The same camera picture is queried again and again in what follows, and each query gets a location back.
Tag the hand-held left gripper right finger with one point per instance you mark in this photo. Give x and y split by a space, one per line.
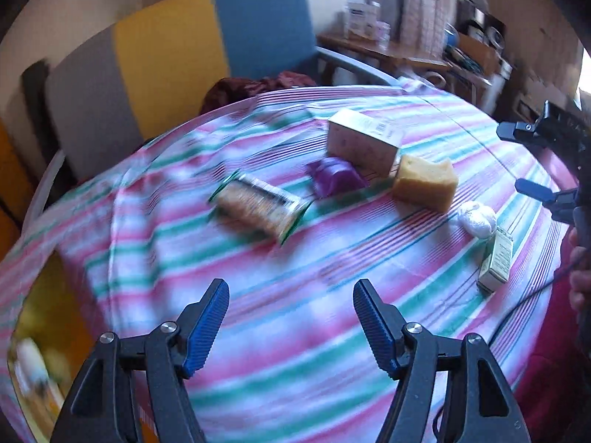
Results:
375 327

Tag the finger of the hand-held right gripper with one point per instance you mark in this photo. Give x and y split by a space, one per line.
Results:
521 130
535 188

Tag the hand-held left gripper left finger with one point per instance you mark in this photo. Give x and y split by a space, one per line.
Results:
207 327

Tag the white plastic-wrapped wad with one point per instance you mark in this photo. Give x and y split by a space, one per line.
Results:
478 219

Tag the small green-topped box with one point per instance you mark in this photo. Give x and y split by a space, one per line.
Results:
496 258

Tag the yellow sponge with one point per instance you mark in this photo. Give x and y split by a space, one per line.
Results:
425 182

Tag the cracker packet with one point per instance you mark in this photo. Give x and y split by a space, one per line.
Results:
258 205

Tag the purple packet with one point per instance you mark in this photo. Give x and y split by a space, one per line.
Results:
334 175

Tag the gold cardboard tray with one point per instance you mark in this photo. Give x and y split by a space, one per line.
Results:
51 314

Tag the beige carton box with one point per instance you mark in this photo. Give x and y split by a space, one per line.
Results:
360 147

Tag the person's right hand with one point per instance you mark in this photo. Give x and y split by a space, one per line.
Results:
582 286

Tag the large brown cardboard box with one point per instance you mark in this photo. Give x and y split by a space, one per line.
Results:
540 83

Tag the white bin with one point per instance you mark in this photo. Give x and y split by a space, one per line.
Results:
501 80

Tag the open cardboard box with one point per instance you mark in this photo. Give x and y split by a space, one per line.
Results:
480 55

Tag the striped tablecloth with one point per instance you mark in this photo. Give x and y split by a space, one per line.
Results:
300 263

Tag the white fan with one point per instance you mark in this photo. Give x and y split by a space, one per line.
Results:
493 33

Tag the blue round object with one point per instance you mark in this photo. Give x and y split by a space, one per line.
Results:
452 38

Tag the beige curtain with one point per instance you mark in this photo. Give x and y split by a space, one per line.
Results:
425 4

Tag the small purple packets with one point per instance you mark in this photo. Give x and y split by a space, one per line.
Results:
384 34

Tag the wooden side desk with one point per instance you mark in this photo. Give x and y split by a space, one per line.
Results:
369 48

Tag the red blanket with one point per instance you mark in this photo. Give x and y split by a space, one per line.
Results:
545 369

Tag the white carton on desk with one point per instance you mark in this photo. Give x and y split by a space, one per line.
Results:
362 21

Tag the maroon cloth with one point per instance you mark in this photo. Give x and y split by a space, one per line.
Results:
240 90

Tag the wooden cabinet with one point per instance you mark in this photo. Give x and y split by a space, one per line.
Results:
11 170

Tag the grey yellow blue chair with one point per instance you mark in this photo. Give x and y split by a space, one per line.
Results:
161 55

